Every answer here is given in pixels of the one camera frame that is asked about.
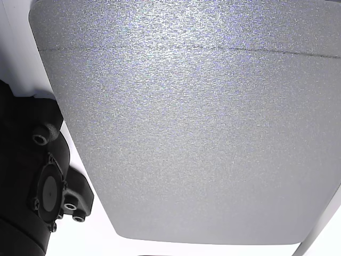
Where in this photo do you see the flat gray plate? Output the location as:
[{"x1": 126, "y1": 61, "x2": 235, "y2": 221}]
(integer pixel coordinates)
[{"x1": 28, "y1": 0, "x2": 341, "y2": 245}]

